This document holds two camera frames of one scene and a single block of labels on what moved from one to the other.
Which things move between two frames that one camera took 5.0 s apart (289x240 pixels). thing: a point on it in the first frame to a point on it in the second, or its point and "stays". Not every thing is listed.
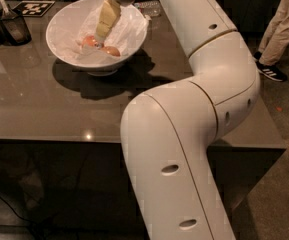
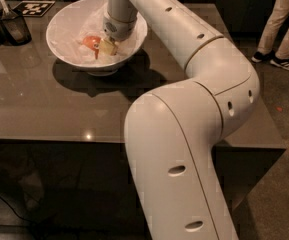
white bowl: x=71 y=36 stays
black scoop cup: x=14 y=27 stays
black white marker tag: x=33 y=8 stays
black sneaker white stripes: x=273 y=71 to x=287 y=63
